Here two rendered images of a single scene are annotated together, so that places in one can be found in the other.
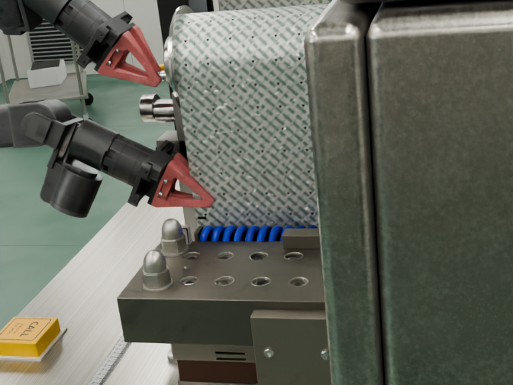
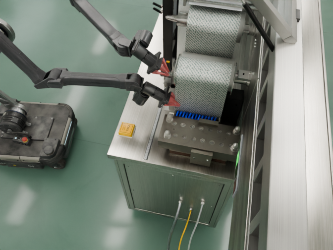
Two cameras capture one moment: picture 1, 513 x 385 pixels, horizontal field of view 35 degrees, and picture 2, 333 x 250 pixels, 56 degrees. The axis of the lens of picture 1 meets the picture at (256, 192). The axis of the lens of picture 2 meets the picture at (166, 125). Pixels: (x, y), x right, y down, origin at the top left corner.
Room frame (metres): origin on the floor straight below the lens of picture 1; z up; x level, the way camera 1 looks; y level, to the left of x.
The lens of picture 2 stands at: (0.10, 0.17, 2.30)
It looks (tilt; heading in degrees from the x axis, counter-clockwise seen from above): 56 degrees down; 358
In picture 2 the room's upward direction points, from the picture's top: straight up
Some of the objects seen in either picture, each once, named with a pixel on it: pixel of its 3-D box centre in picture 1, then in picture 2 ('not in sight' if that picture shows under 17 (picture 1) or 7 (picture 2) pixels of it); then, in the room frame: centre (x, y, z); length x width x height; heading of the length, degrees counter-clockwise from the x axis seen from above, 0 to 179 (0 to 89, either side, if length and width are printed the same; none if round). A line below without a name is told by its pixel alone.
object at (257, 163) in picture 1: (275, 175); (198, 103); (1.02, -0.03, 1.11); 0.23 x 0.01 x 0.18; 75
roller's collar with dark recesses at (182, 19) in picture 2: not in sight; (184, 19); (1.35, 0.03, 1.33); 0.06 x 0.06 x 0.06; 75
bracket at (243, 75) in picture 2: not in sight; (244, 75); (1.03, -0.22, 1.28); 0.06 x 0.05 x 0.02; 75
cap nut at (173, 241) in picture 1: (172, 234); (169, 117); (0.98, 0.11, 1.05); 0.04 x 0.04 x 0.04
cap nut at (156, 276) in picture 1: (155, 267); (167, 133); (0.89, 0.13, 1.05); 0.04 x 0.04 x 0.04
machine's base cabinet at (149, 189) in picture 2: not in sight; (203, 59); (2.00, -0.22, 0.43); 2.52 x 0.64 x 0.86; 165
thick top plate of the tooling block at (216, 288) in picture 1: (298, 290); (201, 137); (0.89, -0.04, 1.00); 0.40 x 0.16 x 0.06; 75
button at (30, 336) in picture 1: (26, 336); (126, 129); (1.01, 0.34, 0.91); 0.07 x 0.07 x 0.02; 75
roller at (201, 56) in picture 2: not in sight; (206, 67); (1.19, -0.08, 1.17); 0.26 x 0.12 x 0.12; 75
